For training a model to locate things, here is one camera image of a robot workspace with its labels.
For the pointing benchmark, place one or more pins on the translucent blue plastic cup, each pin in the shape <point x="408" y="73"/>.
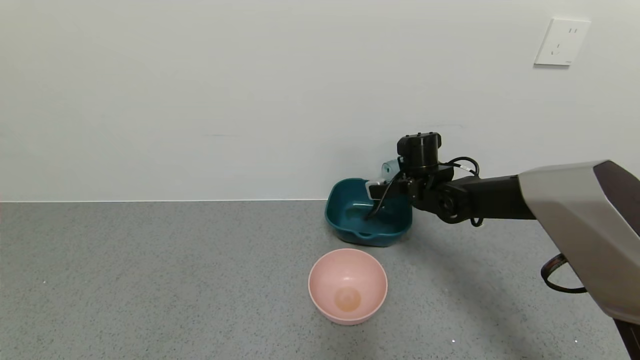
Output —
<point x="391" y="169"/>

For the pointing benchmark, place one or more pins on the white wall socket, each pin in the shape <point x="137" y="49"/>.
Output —
<point x="562" y="42"/>

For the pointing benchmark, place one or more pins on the pink plastic bowl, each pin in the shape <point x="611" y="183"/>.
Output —
<point x="347" y="285"/>

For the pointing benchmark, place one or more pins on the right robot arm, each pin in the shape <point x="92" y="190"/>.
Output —
<point x="575" y="210"/>

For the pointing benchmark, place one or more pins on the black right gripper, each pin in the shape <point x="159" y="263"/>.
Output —
<point x="374" y="189"/>

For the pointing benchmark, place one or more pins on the teal plastic tub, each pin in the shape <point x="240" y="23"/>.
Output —
<point x="350" y="220"/>

